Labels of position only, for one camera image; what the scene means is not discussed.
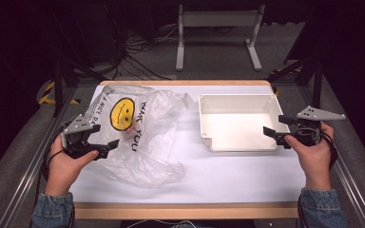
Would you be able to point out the white metal stand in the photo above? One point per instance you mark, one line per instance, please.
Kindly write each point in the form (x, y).
(218, 19)

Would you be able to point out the yellow black hazard tape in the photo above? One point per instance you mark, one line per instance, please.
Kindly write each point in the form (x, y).
(46, 99)

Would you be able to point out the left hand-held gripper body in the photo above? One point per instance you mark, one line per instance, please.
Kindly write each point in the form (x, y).
(76, 125)

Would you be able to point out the black tripod stand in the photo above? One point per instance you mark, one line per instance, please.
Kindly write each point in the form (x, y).
(58, 88)
(317, 85)

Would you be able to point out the person's left hand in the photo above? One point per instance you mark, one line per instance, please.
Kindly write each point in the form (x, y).
(61, 167)

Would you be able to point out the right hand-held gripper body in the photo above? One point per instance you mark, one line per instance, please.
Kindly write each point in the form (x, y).
(310, 115)

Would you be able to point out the aluminium frame rail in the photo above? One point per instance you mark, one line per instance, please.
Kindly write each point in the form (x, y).
(31, 171)
(351, 186)

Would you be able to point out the clear smiley-face plastic bag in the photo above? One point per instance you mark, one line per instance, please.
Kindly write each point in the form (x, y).
(158, 133)

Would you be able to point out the person's right hand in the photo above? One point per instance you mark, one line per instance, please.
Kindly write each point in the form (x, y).
(313, 161)

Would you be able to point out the white plastic tray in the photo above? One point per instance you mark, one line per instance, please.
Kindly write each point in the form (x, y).
(237, 126)

